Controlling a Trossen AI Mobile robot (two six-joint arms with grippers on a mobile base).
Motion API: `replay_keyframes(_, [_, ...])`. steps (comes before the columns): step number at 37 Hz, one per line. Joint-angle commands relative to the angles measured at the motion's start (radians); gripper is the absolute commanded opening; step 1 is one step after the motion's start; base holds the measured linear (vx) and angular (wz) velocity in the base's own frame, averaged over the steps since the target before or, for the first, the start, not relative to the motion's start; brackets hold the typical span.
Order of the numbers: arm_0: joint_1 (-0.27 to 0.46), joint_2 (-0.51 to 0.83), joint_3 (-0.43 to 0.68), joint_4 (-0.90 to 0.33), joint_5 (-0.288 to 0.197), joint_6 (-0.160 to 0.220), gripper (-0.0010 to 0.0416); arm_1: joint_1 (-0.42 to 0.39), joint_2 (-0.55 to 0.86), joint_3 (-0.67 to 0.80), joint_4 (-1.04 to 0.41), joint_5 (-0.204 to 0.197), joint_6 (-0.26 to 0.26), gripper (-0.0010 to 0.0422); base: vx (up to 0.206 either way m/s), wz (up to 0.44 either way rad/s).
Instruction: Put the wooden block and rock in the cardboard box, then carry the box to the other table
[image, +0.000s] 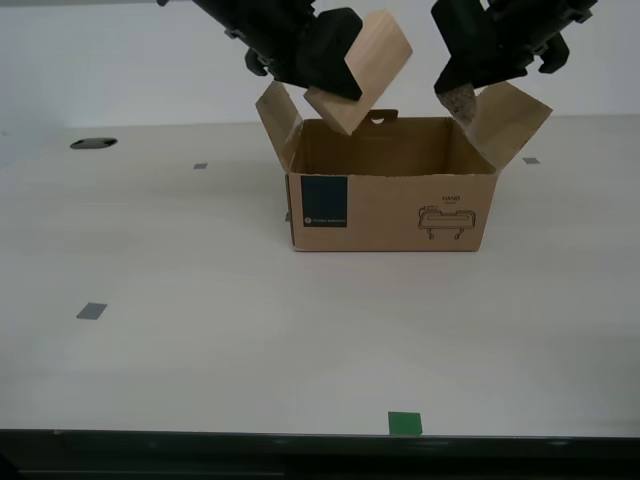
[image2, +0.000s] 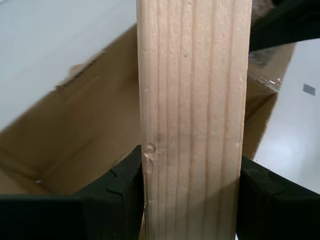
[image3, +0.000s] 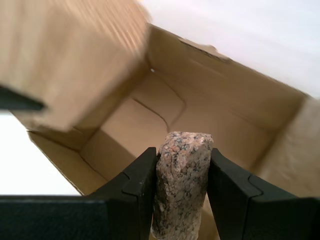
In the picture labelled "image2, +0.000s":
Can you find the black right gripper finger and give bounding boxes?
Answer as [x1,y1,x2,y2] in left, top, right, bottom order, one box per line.
[249,0,320,52]

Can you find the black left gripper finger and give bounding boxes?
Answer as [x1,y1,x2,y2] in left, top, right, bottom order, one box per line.
[236,156,320,240]
[0,144,146,240]

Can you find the brown cardboard box with flaps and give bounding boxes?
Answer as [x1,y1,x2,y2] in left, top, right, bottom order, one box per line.
[0,23,297,197]

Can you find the light wooden block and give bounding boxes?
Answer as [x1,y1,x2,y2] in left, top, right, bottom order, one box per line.
[136,0,253,240]

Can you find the grey tape square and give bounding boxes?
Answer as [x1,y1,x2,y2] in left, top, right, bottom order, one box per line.
[302,83,316,96]

